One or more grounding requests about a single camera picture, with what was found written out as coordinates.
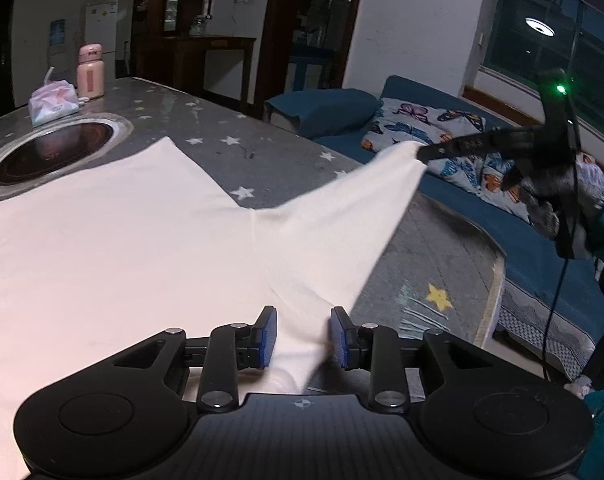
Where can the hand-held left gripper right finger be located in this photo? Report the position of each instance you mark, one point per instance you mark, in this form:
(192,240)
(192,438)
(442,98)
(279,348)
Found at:
(338,337)

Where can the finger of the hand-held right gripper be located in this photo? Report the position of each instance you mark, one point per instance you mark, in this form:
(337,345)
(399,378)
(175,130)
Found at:
(474,144)

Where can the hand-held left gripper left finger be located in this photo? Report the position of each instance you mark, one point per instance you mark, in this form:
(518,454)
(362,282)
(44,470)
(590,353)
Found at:
(268,336)

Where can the white garment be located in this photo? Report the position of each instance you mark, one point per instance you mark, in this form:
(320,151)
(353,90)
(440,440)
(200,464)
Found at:
(132,240)

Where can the butterfly print pillow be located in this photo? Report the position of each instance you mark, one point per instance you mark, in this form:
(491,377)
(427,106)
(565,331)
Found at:
(422,127)

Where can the window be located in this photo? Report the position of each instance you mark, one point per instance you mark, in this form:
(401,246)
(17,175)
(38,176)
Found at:
(537,15)

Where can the blue sofa bed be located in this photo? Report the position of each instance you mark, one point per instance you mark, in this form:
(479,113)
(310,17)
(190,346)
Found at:
(522,260)

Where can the blue pillow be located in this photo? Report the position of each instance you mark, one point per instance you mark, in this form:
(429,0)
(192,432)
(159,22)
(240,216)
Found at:
(322,110)

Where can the blue table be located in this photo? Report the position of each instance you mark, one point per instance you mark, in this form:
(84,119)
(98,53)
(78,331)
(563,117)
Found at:
(309,62)

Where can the dark wooden side table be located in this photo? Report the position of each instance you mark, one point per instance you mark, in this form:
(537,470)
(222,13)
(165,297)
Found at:
(212,55)

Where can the built-in induction cooker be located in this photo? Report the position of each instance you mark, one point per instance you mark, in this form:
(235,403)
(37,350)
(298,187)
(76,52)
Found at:
(47,152)

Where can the pink tissue pack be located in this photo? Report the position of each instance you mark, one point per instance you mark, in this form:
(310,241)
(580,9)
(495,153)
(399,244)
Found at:
(54,102)

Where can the pink thermos bottle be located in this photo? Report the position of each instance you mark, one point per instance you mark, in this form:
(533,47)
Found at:
(91,72)

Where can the dark wooden cabinet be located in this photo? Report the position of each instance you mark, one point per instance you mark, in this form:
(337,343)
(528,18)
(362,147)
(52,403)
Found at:
(152,15)

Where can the white refrigerator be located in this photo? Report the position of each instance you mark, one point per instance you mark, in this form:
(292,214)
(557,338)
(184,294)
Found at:
(101,30)

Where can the dark wooden door frame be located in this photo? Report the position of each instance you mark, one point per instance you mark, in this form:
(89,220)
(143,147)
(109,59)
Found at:
(274,35)

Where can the blue wall poster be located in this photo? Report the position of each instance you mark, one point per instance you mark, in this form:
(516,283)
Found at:
(57,32)

